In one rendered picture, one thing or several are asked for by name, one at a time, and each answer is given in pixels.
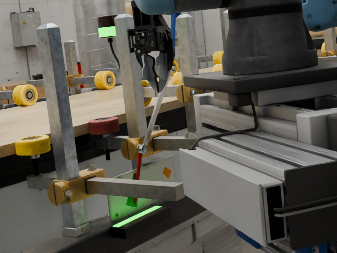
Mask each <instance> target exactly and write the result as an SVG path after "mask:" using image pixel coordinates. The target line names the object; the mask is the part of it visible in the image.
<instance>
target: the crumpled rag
mask: <svg viewBox="0 0 337 253"><path fill-rule="evenodd" d="M184 138H186V139H190V140H191V139H198V138H197V130H196V131H195V133H192V132H190V133H189V132H187V133H186V134H185V137H184Z"/></svg>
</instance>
